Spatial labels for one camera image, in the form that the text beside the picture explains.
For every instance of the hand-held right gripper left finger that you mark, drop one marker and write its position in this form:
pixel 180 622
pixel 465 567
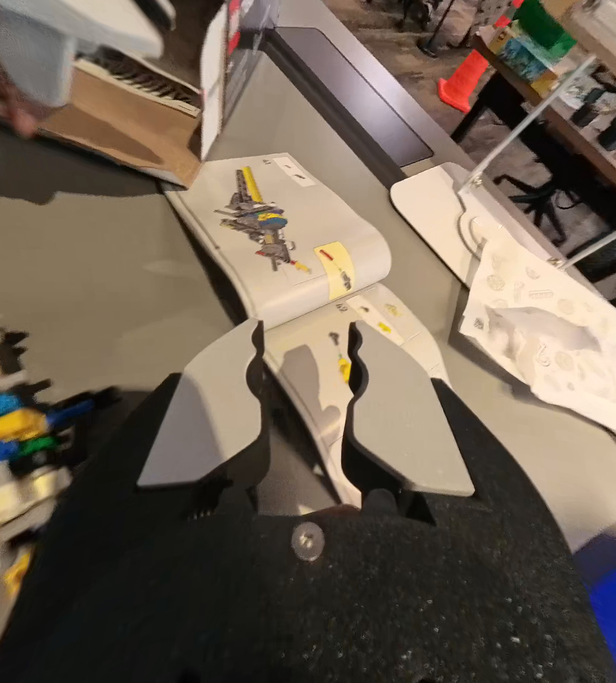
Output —
pixel 212 421

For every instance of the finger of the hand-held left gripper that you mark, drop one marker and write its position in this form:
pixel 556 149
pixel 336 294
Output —
pixel 126 26

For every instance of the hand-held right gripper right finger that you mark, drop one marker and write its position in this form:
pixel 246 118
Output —
pixel 404 427

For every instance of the lego instruction booklet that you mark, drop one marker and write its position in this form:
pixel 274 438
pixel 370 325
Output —
pixel 286 240

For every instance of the partly built lego model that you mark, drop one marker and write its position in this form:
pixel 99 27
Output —
pixel 4 427

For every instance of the colourful lego box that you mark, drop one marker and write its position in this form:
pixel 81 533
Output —
pixel 526 53

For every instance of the white printed sheet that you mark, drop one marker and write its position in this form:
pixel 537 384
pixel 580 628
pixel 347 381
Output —
pixel 142 85

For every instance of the brown cardboard box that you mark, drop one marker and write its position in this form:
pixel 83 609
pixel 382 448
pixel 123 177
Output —
pixel 126 133

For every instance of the torn white printed paper bag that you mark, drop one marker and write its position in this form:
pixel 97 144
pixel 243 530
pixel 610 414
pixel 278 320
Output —
pixel 553 341

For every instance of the white folding stand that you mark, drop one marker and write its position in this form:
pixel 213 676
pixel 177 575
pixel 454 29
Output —
pixel 425 208

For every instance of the black office chair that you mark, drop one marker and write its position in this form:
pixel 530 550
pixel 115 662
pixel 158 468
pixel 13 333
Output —
pixel 542 197

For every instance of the orange traffic cone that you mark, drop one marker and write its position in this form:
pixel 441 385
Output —
pixel 465 82

